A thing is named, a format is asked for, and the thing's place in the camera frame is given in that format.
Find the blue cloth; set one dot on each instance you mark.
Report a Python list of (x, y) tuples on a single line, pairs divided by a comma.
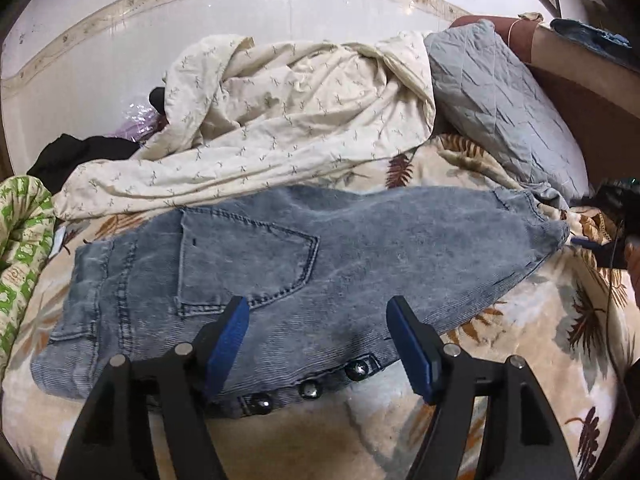
[(585, 32)]

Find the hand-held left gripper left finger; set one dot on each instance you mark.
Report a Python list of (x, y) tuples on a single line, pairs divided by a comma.
[(227, 347)]

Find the brown headboard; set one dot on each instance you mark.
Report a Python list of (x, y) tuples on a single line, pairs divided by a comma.
[(575, 95)]

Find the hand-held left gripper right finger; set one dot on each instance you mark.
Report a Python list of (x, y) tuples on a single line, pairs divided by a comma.
[(411, 347)]

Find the cream printed quilt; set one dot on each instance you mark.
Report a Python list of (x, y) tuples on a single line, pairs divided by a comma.
[(300, 125)]

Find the green and white patterned cloth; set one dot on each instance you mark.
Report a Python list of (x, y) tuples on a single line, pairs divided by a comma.
[(25, 240)]

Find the leaf print blanket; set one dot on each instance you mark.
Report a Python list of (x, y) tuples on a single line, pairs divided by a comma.
[(525, 340)]

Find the black cloth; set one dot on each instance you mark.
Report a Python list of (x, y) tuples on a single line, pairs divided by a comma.
[(75, 156)]

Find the blue denim pants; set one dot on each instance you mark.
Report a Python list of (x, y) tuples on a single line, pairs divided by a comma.
[(350, 260)]

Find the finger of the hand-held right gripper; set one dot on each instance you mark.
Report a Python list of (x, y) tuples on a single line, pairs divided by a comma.
[(585, 243)]

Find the grey quilted pillow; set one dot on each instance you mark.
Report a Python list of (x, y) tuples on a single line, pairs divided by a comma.
[(500, 100)]

